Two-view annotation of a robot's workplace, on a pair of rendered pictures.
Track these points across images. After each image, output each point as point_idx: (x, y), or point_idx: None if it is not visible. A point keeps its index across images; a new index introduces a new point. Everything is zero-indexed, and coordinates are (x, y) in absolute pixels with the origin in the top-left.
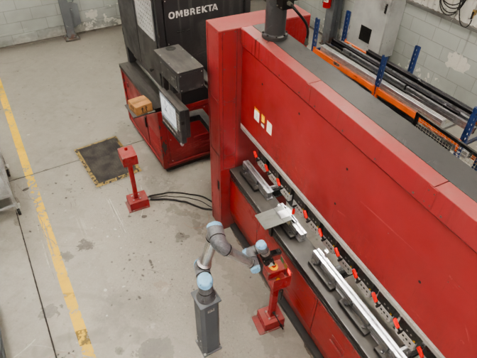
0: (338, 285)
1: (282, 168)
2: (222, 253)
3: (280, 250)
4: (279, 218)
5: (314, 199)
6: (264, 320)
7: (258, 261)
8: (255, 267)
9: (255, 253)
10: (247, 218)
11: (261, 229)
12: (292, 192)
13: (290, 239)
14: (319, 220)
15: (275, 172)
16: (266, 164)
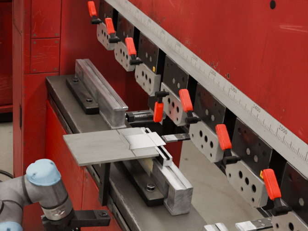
0: None
1: (143, 5)
2: None
3: (106, 213)
4: (125, 148)
5: (211, 42)
6: None
7: (19, 215)
8: (2, 226)
9: (22, 196)
10: (67, 186)
11: (88, 200)
12: (160, 67)
13: (148, 204)
14: (222, 105)
15: (128, 31)
16: (110, 18)
